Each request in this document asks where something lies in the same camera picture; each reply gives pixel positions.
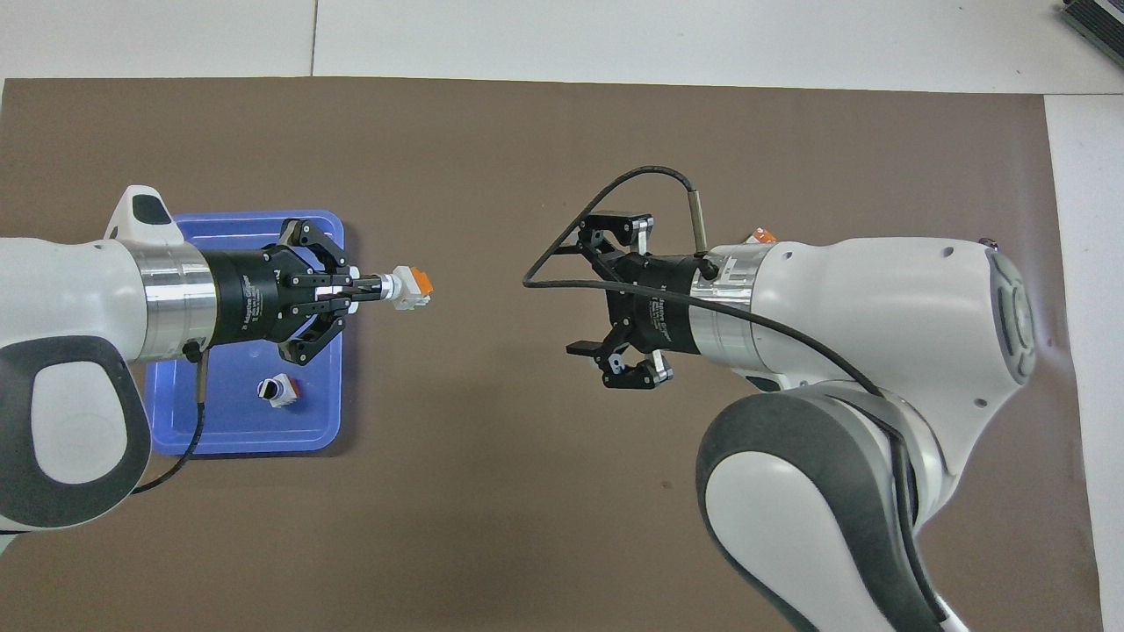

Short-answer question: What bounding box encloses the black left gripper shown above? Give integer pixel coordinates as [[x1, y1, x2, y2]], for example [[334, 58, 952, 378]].
[[206, 219, 385, 366]]

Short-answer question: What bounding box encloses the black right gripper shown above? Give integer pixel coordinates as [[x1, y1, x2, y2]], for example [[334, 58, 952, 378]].
[[566, 213, 705, 391]]

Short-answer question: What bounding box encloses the selector switch green orange block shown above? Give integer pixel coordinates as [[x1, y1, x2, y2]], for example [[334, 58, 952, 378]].
[[354, 265, 435, 313]]

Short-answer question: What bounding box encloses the blue plastic tray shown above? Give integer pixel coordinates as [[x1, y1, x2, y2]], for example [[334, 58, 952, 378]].
[[142, 209, 345, 456]]

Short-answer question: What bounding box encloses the brown paper table mat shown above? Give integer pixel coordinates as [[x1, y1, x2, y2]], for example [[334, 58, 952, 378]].
[[0, 77, 1106, 632]]

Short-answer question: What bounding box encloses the grey finned metal device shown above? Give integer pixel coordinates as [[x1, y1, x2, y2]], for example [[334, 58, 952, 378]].
[[1058, 0, 1124, 41]]

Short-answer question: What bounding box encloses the white selector switch black knob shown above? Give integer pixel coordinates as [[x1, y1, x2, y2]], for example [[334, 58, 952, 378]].
[[256, 373, 301, 410]]

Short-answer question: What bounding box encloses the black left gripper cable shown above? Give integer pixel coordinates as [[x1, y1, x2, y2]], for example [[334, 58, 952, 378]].
[[132, 342, 212, 495]]

